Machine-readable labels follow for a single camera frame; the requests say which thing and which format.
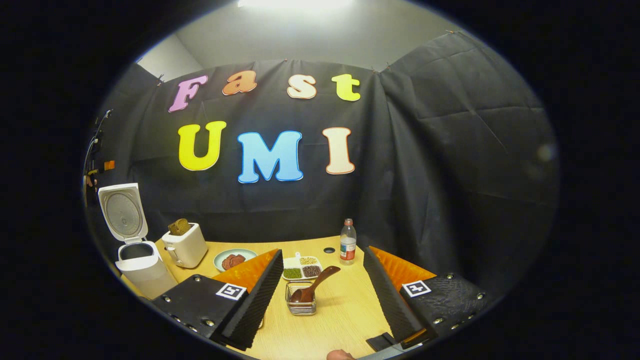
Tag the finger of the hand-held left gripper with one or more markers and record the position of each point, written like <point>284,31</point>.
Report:
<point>109,165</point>

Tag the clear plastic water bottle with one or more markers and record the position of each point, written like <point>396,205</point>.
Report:
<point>348,247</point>

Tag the rectangular ceiling light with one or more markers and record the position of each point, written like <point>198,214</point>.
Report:
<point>295,4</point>

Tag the white rice cooker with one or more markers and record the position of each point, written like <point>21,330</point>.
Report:
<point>145,275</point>

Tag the black backdrop cloth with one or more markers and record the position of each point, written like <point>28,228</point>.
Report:
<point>450,175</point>

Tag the pale green plate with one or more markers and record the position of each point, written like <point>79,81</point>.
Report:
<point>220,267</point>

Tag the brown toast slice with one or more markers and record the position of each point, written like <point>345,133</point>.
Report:
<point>171,229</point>
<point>183,227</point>

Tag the red meat slices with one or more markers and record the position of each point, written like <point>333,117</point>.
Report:
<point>232,261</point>

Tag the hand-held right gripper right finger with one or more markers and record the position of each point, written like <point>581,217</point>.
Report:
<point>390,305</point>

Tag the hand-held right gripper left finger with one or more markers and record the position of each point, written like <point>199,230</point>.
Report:
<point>255,305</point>

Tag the white toaster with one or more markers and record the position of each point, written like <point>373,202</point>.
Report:
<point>187,250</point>

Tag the brown wooden spoon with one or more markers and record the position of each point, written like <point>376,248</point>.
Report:
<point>320,280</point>

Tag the white divided rice dish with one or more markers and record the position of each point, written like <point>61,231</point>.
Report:
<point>292,273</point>

